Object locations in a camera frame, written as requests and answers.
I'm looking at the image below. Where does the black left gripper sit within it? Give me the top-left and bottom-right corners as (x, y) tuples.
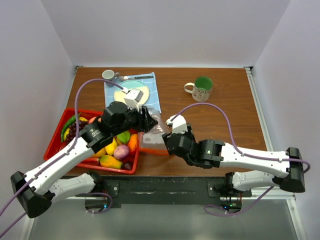
(112, 102), (158, 137)

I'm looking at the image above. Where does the clear zip top bag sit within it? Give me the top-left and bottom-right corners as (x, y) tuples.
(138, 106), (170, 156)

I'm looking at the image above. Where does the green starfruit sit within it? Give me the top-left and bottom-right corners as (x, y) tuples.
(116, 131), (131, 145)

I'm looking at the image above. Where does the purple onion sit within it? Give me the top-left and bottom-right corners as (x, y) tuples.
(113, 144), (130, 161)

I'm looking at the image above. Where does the yellow mango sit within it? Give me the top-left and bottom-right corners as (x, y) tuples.
(104, 137), (118, 156)

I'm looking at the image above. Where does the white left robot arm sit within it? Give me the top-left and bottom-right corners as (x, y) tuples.
(10, 101), (158, 218)

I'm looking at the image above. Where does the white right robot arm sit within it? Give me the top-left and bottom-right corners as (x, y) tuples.
(162, 124), (306, 197)

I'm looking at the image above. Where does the blue checked cloth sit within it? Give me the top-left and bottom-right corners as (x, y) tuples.
(104, 72), (161, 113)

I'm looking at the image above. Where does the cream and blue plate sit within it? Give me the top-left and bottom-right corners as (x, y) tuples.
(113, 80), (150, 105)

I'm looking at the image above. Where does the dark red fig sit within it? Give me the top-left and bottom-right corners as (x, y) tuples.
(122, 161), (133, 171)

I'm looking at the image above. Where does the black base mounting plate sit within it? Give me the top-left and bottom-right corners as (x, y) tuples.
(90, 175), (252, 208)

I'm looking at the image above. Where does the yellow orange papaya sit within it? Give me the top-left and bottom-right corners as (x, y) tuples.
(99, 155), (123, 170)

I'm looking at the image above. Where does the peach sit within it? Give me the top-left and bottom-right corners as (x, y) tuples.
(88, 115), (102, 124)

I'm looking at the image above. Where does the green floral mug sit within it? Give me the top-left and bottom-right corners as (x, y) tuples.
(183, 76), (214, 103)

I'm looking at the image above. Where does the small grey mug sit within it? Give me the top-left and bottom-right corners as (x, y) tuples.
(102, 69), (120, 82)

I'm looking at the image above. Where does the red chili pepper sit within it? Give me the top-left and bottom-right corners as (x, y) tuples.
(81, 157), (100, 166)

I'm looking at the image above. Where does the dark purple grape bunch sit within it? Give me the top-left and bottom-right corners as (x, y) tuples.
(64, 120), (89, 145)

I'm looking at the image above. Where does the green chili pepper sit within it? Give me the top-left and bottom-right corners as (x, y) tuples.
(60, 115), (76, 142)

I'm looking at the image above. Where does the yellow lemon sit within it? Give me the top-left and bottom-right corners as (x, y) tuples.
(63, 127), (70, 141)

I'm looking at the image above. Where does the red plastic tray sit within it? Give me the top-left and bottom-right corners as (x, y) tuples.
(43, 108), (140, 175)

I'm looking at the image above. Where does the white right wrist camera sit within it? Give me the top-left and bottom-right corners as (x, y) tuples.
(165, 115), (188, 134)

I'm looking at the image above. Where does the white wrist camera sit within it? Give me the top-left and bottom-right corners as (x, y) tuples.
(165, 115), (188, 134)
(122, 87), (144, 110)

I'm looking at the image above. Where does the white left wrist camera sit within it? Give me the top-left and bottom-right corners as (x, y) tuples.
(122, 87), (144, 110)

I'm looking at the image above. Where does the metal spoon black handle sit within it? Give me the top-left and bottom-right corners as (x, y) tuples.
(119, 75), (154, 81)

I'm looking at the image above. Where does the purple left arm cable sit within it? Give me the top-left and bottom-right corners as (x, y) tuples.
(0, 78), (128, 236)

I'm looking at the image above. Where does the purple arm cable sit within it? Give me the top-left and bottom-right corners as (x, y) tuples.
(169, 102), (311, 220)
(0, 78), (128, 236)

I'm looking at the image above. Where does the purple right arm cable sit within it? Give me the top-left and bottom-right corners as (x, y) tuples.
(169, 102), (311, 220)

